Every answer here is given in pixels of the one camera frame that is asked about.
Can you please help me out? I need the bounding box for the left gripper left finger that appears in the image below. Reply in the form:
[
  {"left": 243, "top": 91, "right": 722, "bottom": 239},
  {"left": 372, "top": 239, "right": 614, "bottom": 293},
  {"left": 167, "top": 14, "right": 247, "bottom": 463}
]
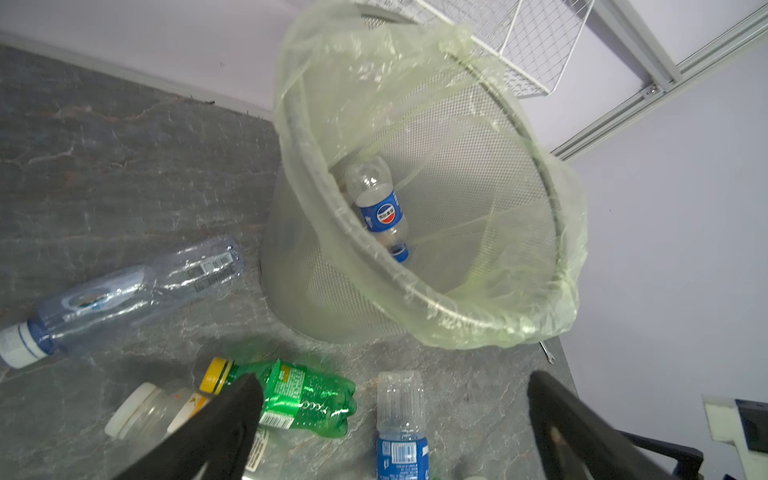
[{"left": 116, "top": 374, "right": 264, "bottom": 479}]

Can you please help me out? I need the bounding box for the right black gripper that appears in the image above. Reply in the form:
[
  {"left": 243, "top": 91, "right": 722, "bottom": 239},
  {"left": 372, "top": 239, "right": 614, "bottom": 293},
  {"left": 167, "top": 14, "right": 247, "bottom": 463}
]
[{"left": 621, "top": 431, "right": 704, "bottom": 480}]

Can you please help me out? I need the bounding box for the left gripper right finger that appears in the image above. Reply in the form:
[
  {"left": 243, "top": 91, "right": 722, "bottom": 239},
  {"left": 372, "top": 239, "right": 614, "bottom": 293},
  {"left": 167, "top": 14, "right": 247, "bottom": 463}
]
[{"left": 527, "top": 370, "right": 673, "bottom": 479}]

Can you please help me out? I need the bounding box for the short bottle blue label blue cap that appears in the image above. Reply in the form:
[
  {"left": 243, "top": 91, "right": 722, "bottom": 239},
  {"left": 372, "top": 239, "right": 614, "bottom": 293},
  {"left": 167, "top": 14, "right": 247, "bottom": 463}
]
[{"left": 344, "top": 156, "right": 409, "bottom": 263}]

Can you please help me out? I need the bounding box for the green-lined mesh waste bin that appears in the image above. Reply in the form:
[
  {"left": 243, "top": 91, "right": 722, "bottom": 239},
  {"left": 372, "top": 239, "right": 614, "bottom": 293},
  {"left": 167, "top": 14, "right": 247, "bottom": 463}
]
[{"left": 260, "top": 1, "right": 587, "bottom": 349}]

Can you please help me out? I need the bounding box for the clear bottle orange label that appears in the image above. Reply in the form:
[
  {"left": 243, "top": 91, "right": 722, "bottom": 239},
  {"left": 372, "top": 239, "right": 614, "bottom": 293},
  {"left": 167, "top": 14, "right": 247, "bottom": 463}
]
[{"left": 104, "top": 379, "right": 271, "bottom": 480}]

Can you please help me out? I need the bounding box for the green bottle yellow cap upper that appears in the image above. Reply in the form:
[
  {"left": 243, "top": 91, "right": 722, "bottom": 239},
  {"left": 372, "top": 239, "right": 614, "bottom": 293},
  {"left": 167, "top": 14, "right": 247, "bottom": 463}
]
[{"left": 200, "top": 358, "right": 357, "bottom": 439}]

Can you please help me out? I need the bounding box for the clear bottle blue label upright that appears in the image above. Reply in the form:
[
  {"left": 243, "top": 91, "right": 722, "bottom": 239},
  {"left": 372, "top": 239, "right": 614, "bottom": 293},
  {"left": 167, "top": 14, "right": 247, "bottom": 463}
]
[{"left": 376, "top": 370, "right": 431, "bottom": 480}]

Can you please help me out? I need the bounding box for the clear bottle dark blue neck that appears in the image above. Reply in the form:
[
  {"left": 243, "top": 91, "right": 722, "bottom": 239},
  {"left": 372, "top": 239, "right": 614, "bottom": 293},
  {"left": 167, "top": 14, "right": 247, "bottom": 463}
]
[{"left": 1, "top": 236, "right": 245, "bottom": 369}]

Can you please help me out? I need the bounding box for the white wire wall shelf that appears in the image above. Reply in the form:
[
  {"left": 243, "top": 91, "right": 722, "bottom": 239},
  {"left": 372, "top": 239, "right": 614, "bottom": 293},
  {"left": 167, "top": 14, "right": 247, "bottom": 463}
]
[{"left": 353, "top": 1, "right": 595, "bottom": 99}]

